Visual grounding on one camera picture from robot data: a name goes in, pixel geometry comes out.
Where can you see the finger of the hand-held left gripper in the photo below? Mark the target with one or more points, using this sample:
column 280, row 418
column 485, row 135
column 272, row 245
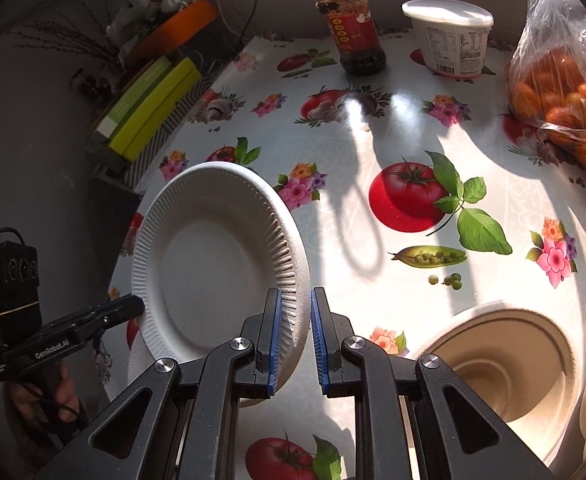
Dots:
column 120, row 310

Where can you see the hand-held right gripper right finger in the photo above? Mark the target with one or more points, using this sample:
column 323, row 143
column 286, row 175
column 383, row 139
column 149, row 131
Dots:
column 319, row 340

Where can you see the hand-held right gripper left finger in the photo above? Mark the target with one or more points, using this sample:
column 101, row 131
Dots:
column 273, row 340

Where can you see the person's left hand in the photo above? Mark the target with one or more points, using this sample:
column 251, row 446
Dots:
column 68, row 390

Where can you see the striped box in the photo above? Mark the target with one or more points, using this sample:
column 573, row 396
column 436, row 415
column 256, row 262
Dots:
column 159, row 152

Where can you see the bright yellow-green box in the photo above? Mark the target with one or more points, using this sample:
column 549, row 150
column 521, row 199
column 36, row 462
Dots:
column 160, row 110

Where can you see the olive green box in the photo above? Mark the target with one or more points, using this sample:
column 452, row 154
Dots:
column 135, row 92

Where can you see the dried branches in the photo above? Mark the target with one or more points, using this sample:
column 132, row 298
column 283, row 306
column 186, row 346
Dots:
column 73, row 40

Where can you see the orange tray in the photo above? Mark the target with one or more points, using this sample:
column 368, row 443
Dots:
column 183, row 22

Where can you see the glass jar of chili sauce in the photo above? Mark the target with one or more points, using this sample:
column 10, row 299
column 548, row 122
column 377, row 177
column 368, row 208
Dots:
column 353, row 30

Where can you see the white plastic tub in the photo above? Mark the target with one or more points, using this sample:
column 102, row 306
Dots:
column 453, row 45

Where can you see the plastic bag of oranges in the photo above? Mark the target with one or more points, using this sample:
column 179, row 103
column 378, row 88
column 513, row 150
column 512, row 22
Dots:
column 563, row 105

